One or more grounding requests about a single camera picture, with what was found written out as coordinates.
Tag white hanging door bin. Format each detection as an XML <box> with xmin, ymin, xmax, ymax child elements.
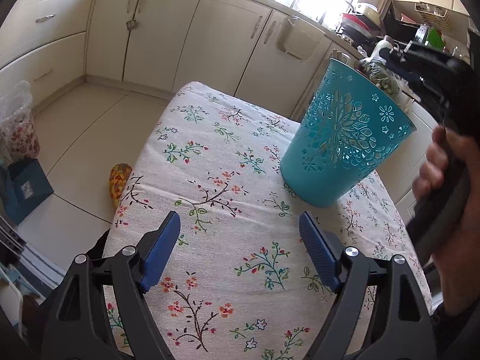
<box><xmin>277</xmin><ymin>15</ymin><xmax>325</xmax><ymax>61</ymax></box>

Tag cream kitchen base cabinets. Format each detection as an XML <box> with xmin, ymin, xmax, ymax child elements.
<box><xmin>0</xmin><ymin>0</ymin><xmax>361</xmax><ymax>117</ymax></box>

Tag blue box on floor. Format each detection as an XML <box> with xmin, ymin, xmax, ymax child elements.
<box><xmin>5</xmin><ymin>157</ymin><xmax>55</xmax><ymax>226</ymax></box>

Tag floral tablecloth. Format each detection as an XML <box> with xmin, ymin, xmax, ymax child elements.
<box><xmin>102</xmin><ymin>80</ymin><xmax>434</xmax><ymax>360</ymax></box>

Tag teal perforated plastic bucket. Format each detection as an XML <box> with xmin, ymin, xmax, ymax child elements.
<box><xmin>279</xmin><ymin>57</ymin><xmax>418</xmax><ymax>208</ymax></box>

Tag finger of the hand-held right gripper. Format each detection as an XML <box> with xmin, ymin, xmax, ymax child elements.
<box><xmin>384</xmin><ymin>47</ymin><xmax>424</xmax><ymax>85</ymax></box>

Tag person's right hand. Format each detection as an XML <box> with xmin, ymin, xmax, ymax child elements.
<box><xmin>412</xmin><ymin>124</ymin><xmax>480</xmax><ymax>316</ymax></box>

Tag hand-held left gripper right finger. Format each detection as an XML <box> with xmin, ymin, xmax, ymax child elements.
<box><xmin>299</xmin><ymin>212</ymin><xmax>437</xmax><ymax>360</ymax></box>

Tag orange patterned slipper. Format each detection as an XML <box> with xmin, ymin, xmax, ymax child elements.
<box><xmin>107</xmin><ymin>163</ymin><xmax>133</xmax><ymax>211</ymax></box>

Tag green plastic board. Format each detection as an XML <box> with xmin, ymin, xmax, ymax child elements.
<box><xmin>425</xmin><ymin>26</ymin><xmax>449</xmax><ymax>51</ymax></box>

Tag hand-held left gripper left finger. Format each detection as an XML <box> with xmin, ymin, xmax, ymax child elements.
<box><xmin>40</xmin><ymin>211</ymin><xmax>182</xmax><ymax>360</ymax></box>

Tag white bottle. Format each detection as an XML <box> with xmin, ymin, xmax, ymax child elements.
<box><xmin>375</xmin><ymin>35</ymin><xmax>400</xmax><ymax>59</ymax></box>

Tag wire basket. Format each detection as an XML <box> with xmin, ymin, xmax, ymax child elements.
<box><xmin>412</xmin><ymin>2</ymin><xmax>449</xmax><ymax>19</ymax></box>

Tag floral plastic bag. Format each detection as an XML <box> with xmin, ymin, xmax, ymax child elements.
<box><xmin>0</xmin><ymin>80</ymin><xmax>41</xmax><ymax>166</ymax></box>

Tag person's right forearm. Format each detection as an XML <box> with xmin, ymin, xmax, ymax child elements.
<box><xmin>429</xmin><ymin>302</ymin><xmax>480</xmax><ymax>360</ymax></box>

